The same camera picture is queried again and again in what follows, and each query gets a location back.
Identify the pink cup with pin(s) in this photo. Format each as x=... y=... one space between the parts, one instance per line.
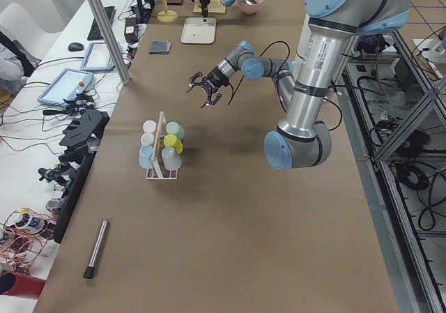
x=150 y=126

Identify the aluminium frame post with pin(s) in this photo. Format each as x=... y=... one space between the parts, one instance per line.
x=101 y=18

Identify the teach pendant far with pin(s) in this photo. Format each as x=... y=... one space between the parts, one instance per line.
x=97 y=58

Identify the wooden cutting board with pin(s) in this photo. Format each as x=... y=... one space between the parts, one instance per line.
x=215 y=7

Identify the pink bowl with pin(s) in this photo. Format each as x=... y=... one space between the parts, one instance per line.
x=249 y=7

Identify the red cylinder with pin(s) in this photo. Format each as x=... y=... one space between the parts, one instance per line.
x=21 y=285

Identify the blue cup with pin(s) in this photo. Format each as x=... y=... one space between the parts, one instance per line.
x=145 y=157

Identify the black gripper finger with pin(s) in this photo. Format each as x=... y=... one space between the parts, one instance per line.
x=205 y=10
x=197 y=80
x=211 y=98

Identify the wooden mug tree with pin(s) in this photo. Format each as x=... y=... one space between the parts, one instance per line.
x=166 y=15

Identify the green cup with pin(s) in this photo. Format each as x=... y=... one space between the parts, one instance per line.
x=176 y=129

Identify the teach pendant near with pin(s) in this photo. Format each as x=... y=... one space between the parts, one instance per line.
x=67 y=85

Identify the grey folded cloth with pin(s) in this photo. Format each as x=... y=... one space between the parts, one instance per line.
x=160 y=47

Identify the cream rabbit tray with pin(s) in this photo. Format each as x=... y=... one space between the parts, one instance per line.
x=199 y=31

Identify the cream cup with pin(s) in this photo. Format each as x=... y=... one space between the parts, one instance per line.
x=147 y=139

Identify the teach pendant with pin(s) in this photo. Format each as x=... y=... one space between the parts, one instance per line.
x=97 y=58
x=67 y=85

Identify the white bottle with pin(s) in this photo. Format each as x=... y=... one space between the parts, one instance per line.
x=28 y=222

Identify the black tool stand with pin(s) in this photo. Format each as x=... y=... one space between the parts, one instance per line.
x=75 y=163

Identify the yellow cup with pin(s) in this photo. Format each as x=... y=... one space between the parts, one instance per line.
x=171 y=140

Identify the white wire cup rack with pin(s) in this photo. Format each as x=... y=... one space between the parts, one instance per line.
x=158 y=170

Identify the black computer mouse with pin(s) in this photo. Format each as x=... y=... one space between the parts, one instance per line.
x=75 y=47

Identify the black box with label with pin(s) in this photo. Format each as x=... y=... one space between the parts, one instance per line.
x=131 y=30

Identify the steel tube with black cap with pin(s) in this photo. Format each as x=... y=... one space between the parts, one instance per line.
x=89 y=272

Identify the grey cup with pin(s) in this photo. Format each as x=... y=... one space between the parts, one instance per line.
x=171 y=158

